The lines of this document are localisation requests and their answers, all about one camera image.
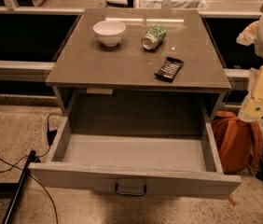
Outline black power adapter cable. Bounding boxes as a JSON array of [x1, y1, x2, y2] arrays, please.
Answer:
[[0, 112, 64, 224]]

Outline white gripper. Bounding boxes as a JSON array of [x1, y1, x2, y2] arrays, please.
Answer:
[[236, 21, 263, 122]]

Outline white ceramic bowl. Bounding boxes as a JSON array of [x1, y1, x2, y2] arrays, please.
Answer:
[[93, 21, 126, 47]]

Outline green white soda can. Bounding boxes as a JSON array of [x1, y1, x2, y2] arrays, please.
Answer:
[[141, 25, 167, 50]]

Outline black chocolate rxbar wrapper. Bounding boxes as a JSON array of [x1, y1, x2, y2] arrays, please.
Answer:
[[155, 57, 184, 82]]

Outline black pole on floor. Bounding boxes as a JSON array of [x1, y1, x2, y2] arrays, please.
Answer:
[[2, 150, 36, 224]]

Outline metal railing frame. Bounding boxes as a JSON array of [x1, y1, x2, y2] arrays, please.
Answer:
[[0, 0, 263, 93]]

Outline open grey top drawer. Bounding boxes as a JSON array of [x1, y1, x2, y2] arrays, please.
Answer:
[[28, 89, 242, 201]]

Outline orange backpack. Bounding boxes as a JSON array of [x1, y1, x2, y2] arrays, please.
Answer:
[[212, 111, 263, 174]]

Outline grey cabinet with top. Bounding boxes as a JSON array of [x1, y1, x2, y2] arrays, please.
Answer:
[[47, 9, 231, 120]]

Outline black drawer handle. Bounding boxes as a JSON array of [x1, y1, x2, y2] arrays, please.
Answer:
[[115, 183, 147, 197]]

